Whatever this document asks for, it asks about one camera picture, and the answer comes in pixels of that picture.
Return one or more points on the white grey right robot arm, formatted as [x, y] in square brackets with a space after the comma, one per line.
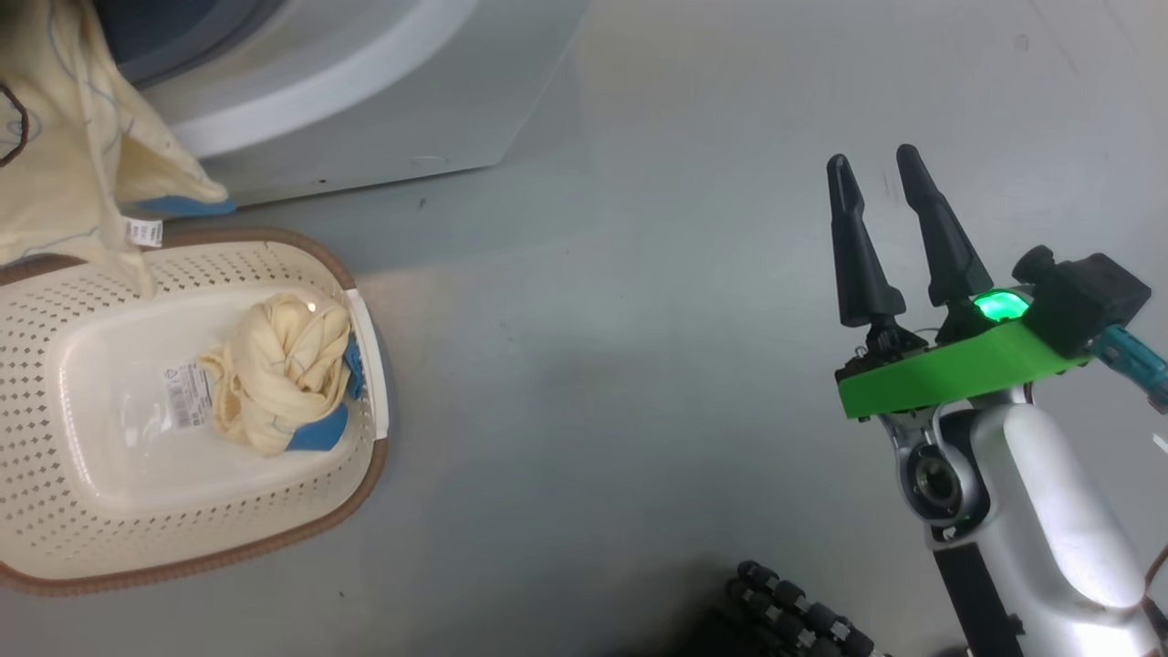
[1049, 511]

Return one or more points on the white washing machine body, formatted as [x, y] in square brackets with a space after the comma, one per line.
[411, 109]

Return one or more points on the cream twisted garment blue trim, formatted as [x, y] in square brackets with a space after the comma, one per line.
[283, 365]

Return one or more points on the cream garment with bear print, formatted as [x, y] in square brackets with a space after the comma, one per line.
[55, 137]

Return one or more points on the cream perforated laundry basket brown rim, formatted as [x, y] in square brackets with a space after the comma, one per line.
[137, 547]

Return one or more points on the white barcode sticker in basket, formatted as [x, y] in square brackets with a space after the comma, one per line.
[187, 394]

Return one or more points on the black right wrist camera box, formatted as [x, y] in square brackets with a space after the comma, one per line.
[1086, 297]

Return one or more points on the black omni wheel with rollers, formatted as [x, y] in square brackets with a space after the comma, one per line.
[785, 607]

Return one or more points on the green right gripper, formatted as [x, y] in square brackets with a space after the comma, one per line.
[949, 370]

